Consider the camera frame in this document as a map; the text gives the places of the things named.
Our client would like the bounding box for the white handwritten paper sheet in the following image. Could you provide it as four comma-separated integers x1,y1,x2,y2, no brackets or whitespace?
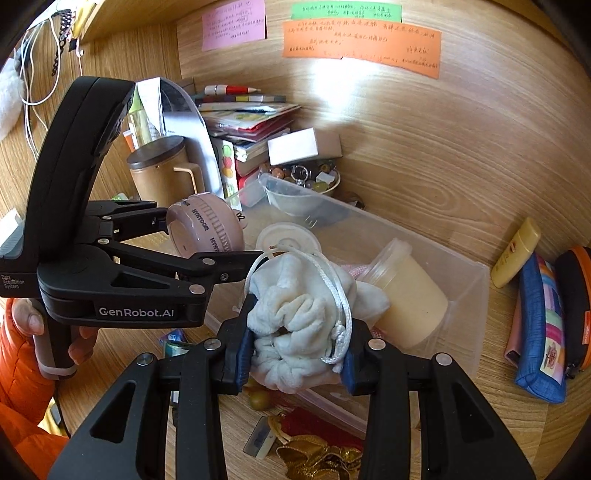
136,78,163,139

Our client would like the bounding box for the green paper note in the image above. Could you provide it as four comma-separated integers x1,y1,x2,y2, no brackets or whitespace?
291,2,402,24

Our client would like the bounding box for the pink paper note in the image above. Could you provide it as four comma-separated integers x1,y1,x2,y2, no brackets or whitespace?
202,0,267,52

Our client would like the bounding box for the orange paper note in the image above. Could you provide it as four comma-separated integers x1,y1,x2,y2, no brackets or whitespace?
283,19,442,80

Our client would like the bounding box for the clear round lidded container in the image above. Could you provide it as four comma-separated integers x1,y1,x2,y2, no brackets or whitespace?
256,222,320,259

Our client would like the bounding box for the teal small packet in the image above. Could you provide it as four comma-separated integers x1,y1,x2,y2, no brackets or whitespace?
161,330,190,359

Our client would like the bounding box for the white drawstring pouch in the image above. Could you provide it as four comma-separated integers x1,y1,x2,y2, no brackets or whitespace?
247,251,392,394

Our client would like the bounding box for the red and white marker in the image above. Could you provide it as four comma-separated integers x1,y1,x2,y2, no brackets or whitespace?
203,84,262,96

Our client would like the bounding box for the person's left hand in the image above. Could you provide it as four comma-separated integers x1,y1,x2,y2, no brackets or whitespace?
11,298,99,365

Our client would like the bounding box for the stack of books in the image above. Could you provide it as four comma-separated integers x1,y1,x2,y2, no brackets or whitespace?
196,92,302,177

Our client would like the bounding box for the small clear plastic packet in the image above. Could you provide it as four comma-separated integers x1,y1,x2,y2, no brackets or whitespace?
244,414,280,459

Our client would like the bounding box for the red gold ornament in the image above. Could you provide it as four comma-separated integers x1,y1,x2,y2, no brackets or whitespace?
276,405,366,480

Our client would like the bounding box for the white fluffy object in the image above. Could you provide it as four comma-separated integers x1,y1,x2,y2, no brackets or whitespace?
0,51,25,140

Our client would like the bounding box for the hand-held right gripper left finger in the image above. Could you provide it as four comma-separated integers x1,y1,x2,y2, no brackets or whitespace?
48,294,260,480

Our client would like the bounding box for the pink round case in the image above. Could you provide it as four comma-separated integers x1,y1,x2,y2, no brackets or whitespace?
165,193,249,260

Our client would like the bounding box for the cream plastic tub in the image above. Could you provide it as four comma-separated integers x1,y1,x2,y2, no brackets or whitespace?
367,237,451,352

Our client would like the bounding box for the person's left forearm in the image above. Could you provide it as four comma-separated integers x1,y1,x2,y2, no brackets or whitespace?
0,300,70,480

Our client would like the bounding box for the white charging cable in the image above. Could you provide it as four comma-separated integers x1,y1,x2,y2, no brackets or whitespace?
21,0,83,158

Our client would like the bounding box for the clear plastic storage box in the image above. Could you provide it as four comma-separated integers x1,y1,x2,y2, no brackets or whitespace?
205,173,490,439

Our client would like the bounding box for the bowl of beads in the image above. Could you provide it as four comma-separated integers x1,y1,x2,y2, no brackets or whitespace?
267,159,342,217

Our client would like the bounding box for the small white box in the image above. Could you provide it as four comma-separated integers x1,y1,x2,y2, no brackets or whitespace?
268,128,343,166

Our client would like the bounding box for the blue patchwork pencil pouch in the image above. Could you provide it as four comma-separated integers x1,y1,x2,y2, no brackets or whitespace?
503,253,570,404

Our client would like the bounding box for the black dotted strap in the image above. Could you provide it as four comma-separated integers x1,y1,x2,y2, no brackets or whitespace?
50,8,75,80

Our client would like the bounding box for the brown ceramic lidded mug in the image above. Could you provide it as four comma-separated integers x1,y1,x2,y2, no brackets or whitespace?
127,136,204,209

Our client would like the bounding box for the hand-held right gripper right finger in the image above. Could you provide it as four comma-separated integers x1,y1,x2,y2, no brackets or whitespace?
342,320,536,480

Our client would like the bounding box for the black orange zip case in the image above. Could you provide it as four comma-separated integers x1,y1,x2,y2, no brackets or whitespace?
554,247,591,380

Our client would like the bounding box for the wooden desktop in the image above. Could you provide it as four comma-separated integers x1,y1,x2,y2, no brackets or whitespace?
60,185,591,480

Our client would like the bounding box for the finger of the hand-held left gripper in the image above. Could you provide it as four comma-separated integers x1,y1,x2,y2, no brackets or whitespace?
87,200,170,241
88,239,265,297

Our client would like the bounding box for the yellow sunscreen bottle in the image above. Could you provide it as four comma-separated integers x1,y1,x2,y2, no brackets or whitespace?
490,217,542,289

